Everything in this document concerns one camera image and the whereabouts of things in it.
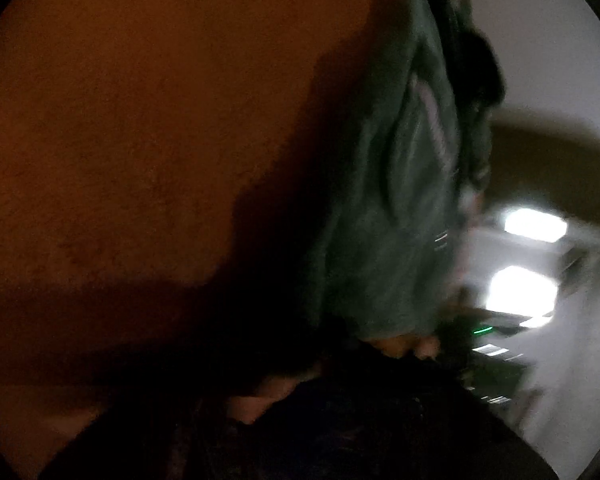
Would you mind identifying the dark green fleece garment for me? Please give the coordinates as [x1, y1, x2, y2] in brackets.
[310, 0, 491, 341]

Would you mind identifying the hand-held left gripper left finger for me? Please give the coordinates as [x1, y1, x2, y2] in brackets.
[40, 380, 281, 480]

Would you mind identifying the person's right hand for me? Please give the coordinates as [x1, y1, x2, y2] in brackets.
[370, 332, 443, 362]

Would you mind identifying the dark brown furniture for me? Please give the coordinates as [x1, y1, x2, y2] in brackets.
[487, 122, 600, 233]

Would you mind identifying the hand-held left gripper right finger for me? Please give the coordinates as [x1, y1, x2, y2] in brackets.
[305, 350, 558, 480]

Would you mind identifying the black cloth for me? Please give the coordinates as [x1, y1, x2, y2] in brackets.
[420, 0, 508, 191]

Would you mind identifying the orange blanket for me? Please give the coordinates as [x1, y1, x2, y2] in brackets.
[0, 0, 461, 441]

